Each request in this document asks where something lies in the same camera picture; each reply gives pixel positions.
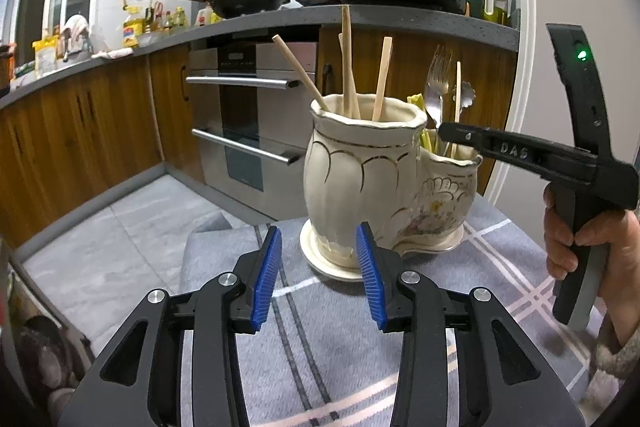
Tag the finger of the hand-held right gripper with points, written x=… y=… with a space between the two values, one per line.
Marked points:
x=520 y=152

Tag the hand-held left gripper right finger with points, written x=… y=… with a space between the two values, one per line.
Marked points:
x=370 y=272

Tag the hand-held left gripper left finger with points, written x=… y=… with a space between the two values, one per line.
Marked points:
x=265 y=277

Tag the cream ceramic utensil holder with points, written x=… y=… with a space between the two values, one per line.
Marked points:
x=360 y=177

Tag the metal fork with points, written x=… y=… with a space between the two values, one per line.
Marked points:
x=437 y=82

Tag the wooden chopstick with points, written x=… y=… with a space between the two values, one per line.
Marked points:
x=300 y=72
x=457 y=97
x=382 y=77
x=356 y=107
x=346 y=52

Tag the person's right forearm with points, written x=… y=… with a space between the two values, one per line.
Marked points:
x=615 y=367

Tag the person's right hand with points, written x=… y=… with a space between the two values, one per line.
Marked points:
x=622 y=267

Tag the grey plaid tablecloth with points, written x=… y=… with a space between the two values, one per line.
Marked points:
x=325 y=357

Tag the stainless steel built-in oven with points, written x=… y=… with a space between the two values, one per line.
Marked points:
x=240 y=117

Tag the grey kitchen counter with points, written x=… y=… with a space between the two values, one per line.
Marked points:
x=310 y=14

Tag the white dishcloth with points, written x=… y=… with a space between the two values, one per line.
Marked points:
x=112 y=53

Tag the row of condiment bottles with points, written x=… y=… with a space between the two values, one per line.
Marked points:
x=167 y=19

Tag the yellow cooking oil bottle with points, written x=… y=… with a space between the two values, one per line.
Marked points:
x=131 y=32

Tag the hanging white towel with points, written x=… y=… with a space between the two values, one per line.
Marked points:
x=75 y=34

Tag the yellow food bag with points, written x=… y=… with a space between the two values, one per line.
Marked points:
x=45 y=57

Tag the dark brown jar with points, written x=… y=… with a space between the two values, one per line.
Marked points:
x=6 y=67

